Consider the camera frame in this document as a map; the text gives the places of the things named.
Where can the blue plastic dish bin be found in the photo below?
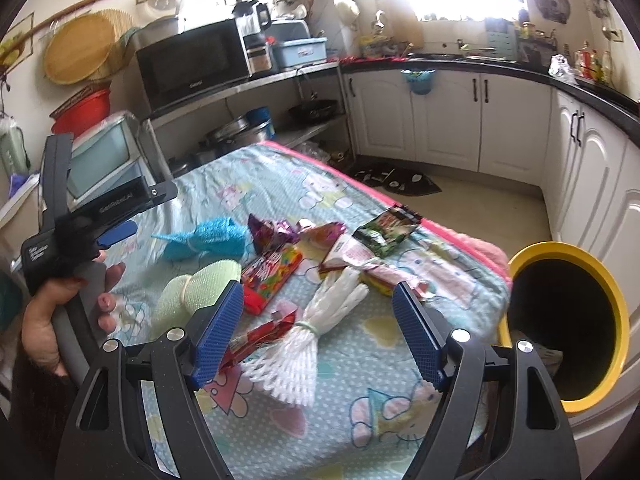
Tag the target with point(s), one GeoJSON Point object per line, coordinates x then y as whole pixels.
{"type": "Point", "coordinates": [300, 54]}

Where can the purple foil wrapper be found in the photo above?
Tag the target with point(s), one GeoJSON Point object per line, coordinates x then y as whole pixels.
{"type": "Point", "coordinates": [272, 232]}

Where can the green foam net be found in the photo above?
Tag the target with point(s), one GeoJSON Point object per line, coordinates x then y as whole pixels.
{"type": "Point", "coordinates": [200, 282]}

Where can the red plastic basin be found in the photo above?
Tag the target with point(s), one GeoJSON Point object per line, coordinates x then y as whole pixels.
{"type": "Point", "coordinates": [82, 110]}

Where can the white and pink packet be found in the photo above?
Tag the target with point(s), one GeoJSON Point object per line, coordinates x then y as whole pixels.
{"type": "Point", "coordinates": [350, 255]}

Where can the long wooden stick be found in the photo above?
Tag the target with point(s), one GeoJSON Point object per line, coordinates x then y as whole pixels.
{"type": "Point", "coordinates": [60, 16]}

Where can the round bamboo tray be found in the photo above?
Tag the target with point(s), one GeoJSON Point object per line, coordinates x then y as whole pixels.
{"type": "Point", "coordinates": [77, 50]}

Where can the person's left hand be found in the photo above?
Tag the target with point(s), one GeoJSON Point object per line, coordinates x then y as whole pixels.
{"type": "Point", "coordinates": [42, 320]}

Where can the pink striped wrapper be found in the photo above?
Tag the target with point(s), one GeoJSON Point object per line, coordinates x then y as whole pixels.
{"type": "Point", "coordinates": [395, 282]}

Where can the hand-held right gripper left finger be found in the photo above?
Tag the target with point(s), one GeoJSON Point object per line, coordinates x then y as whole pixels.
{"type": "Point", "coordinates": [220, 332]}

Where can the wooden cutting board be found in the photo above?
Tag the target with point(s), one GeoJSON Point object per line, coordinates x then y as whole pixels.
{"type": "Point", "coordinates": [404, 20]}

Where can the blue hanging bin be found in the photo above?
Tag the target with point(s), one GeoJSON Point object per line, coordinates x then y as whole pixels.
{"type": "Point", "coordinates": [416, 82]}

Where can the blue can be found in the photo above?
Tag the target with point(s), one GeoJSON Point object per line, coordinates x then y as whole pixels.
{"type": "Point", "coordinates": [264, 122]}

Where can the round woven tray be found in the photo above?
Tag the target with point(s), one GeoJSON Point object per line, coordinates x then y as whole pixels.
{"type": "Point", "coordinates": [122, 30]}

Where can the white foam net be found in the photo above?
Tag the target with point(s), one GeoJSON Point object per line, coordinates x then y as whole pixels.
{"type": "Point", "coordinates": [300, 355]}

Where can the dark floor mat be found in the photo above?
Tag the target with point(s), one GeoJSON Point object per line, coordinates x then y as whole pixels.
{"type": "Point", "coordinates": [400, 180]}

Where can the black microwave oven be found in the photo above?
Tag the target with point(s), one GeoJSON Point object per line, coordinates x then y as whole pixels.
{"type": "Point", "coordinates": [195, 67]}

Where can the person's left forearm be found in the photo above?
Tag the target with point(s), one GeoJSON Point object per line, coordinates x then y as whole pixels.
{"type": "Point", "coordinates": [35, 410]}

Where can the green and black snack packet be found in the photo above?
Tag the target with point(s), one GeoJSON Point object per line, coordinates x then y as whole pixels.
{"type": "Point", "coordinates": [387, 230]}

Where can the light blue storage box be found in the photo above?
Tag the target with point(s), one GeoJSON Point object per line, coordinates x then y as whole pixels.
{"type": "Point", "coordinates": [105, 160]}

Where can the black kitchen countertop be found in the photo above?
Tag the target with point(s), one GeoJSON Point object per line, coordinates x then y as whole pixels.
{"type": "Point", "coordinates": [500, 66]}

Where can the white kitchen cabinets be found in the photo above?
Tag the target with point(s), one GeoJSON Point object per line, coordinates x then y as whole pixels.
{"type": "Point", "coordinates": [450, 120]}

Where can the black blender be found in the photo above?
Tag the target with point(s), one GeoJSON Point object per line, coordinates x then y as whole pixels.
{"type": "Point", "coordinates": [252, 30]}

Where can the yellow trash bin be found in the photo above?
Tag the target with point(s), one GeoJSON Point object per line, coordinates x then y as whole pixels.
{"type": "Point", "coordinates": [619, 310]}

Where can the red candy packet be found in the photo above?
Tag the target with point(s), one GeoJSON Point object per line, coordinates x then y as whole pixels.
{"type": "Point", "coordinates": [270, 275]}

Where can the round wall fan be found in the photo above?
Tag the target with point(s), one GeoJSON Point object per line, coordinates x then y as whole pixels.
{"type": "Point", "coordinates": [551, 2]}

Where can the printed cartoon blanket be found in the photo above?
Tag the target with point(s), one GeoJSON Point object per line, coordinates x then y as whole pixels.
{"type": "Point", "coordinates": [280, 180]}

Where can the red foil wrapper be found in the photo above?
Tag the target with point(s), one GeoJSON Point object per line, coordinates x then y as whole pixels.
{"type": "Point", "coordinates": [260, 337]}

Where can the steel cooking pot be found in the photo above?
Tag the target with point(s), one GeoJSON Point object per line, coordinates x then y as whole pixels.
{"type": "Point", "coordinates": [235, 132]}

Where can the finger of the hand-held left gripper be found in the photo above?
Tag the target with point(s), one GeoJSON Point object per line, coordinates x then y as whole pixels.
{"type": "Point", "coordinates": [57, 175]}
{"type": "Point", "coordinates": [120, 232]}

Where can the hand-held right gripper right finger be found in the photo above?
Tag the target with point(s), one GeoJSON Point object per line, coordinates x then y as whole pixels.
{"type": "Point", "coordinates": [417, 335]}

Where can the clear plastic bag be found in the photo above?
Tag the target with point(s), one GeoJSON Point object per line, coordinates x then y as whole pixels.
{"type": "Point", "coordinates": [561, 66]}

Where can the black wok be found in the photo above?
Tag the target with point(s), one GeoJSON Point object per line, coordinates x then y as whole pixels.
{"type": "Point", "coordinates": [312, 110]}

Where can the group of sauce bottles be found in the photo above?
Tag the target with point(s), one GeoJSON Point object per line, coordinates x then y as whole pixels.
{"type": "Point", "coordinates": [595, 62]}

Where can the blue foam net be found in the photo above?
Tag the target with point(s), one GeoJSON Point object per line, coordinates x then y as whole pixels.
{"type": "Point", "coordinates": [210, 240]}

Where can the steel shelf rack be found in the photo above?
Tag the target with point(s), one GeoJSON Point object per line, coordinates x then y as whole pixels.
{"type": "Point", "coordinates": [280, 76]}

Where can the teal desktop organizer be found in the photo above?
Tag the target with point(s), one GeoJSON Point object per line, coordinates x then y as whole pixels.
{"type": "Point", "coordinates": [500, 45]}

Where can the steel faucet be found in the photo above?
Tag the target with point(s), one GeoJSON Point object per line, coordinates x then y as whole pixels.
{"type": "Point", "coordinates": [381, 20]}

